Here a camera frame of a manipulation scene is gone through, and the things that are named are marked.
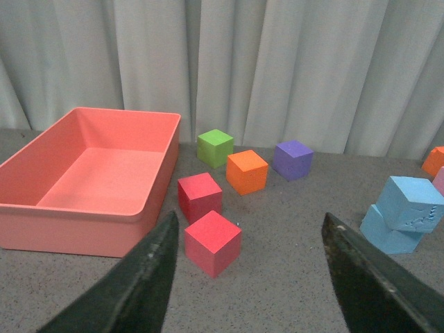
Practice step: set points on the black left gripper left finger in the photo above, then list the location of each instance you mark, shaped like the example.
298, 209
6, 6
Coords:
134, 295

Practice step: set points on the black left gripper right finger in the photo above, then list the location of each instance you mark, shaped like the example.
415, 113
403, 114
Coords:
374, 292

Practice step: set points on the light blue foam block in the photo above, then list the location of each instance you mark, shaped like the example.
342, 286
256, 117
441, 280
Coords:
390, 242

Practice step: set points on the light blue block with dents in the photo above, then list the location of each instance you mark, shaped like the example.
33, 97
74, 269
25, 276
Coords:
410, 204

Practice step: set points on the red foam block front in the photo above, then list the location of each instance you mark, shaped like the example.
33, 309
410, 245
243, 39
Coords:
213, 243

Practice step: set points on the red foam block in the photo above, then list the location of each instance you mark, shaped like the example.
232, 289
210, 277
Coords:
199, 195
213, 243

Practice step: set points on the red foam block rear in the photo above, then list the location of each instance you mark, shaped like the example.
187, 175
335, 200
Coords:
199, 195

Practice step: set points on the red plastic bin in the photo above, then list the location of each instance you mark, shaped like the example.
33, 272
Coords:
91, 184

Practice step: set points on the pink foam block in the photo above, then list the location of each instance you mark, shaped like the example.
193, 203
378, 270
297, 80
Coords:
438, 181

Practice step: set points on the orange foam block right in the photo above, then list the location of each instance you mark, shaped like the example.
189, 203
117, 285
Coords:
434, 161

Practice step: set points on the orange foam block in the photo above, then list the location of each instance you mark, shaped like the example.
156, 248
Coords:
434, 161
246, 172

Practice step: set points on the purple foam block back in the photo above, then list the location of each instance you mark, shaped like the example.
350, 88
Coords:
292, 160

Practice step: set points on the orange foam block left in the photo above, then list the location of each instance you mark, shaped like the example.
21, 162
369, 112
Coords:
246, 172

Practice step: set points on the green foam block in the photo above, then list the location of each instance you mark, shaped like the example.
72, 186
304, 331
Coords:
214, 147

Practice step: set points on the grey curtain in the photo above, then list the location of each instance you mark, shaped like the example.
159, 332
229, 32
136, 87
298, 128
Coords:
354, 77

